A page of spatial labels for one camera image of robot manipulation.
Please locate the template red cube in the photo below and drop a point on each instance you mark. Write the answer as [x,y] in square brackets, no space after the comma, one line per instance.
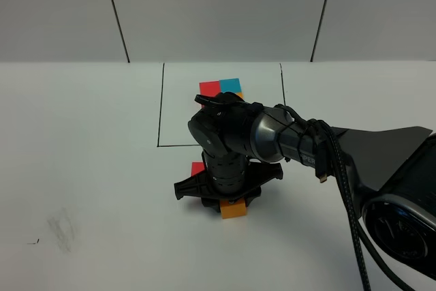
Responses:
[210,88]

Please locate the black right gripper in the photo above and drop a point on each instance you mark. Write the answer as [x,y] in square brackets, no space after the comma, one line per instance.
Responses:
[230,177]

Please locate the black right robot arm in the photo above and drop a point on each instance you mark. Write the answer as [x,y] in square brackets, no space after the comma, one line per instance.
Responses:
[386,179]

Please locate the template blue cube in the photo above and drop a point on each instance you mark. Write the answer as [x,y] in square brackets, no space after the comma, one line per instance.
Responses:
[230,85]

